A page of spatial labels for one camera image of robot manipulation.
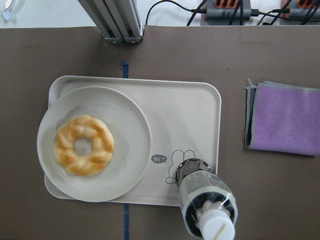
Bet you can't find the tea bottle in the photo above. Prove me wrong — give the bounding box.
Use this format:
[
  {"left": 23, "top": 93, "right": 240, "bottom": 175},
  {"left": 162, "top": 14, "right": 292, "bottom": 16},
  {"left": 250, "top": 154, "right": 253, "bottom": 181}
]
[{"left": 175, "top": 158, "right": 238, "bottom": 240}]

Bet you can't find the beige tray with bunny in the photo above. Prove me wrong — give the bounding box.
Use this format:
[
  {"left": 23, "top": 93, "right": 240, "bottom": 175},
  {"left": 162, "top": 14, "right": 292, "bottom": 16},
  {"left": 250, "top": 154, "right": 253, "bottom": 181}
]
[{"left": 48, "top": 76, "right": 221, "bottom": 206}]

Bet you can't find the glazed twisted donut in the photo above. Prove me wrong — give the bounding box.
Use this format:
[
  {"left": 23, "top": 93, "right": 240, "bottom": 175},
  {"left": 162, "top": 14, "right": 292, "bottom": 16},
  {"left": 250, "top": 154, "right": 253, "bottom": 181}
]
[{"left": 53, "top": 115, "right": 115, "bottom": 177}]

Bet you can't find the beige round plate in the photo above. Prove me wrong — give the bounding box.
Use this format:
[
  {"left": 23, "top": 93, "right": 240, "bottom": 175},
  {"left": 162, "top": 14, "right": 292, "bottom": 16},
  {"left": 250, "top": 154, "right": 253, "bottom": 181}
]
[{"left": 37, "top": 86, "right": 152, "bottom": 202}]

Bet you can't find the purple folded cloth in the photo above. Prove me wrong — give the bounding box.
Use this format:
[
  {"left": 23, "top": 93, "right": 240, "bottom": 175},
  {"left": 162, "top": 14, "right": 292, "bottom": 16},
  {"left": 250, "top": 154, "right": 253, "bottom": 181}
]
[{"left": 244, "top": 81, "right": 320, "bottom": 156}]

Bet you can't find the aluminium frame post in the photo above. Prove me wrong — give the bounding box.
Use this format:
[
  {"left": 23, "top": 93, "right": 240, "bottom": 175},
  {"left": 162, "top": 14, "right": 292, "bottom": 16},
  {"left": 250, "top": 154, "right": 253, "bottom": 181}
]
[{"left": 78, "top": 0, "right": 144, "bottom": 44}]

